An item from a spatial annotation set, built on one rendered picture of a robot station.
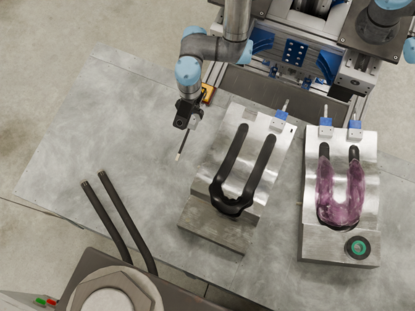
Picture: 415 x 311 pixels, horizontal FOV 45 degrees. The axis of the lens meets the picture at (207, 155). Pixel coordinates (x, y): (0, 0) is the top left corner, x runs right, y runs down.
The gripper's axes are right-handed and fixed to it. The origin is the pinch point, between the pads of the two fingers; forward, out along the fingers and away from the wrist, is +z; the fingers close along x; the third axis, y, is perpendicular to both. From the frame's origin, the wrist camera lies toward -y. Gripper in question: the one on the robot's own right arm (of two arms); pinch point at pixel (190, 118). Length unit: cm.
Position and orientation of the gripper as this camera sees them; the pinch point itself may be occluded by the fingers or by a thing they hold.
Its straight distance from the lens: 180.0
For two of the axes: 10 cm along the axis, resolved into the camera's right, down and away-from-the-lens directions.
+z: 0.2, 3.0, 9.5
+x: -9.2, -3.7, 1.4
